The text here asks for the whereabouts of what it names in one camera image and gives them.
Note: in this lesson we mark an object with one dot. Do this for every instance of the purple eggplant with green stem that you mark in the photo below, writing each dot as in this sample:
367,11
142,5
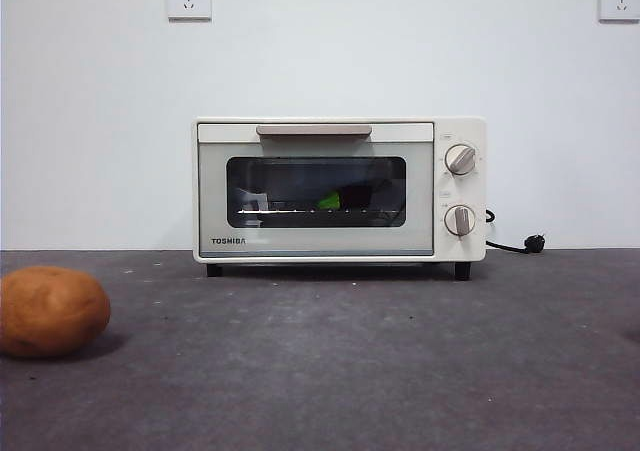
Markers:
330,202

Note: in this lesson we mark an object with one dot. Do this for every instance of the oven timer knob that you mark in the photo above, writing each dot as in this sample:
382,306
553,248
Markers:
461,219

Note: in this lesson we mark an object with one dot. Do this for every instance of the white toaster oven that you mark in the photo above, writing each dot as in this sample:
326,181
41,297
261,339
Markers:
460,191

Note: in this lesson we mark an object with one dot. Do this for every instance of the oven temperature knob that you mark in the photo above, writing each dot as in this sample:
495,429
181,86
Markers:
461,158

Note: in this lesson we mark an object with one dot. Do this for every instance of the black oven power plug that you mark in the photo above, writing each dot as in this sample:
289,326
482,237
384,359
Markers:
535,243

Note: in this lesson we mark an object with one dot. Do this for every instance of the brown potato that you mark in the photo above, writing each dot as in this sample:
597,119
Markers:
50,311

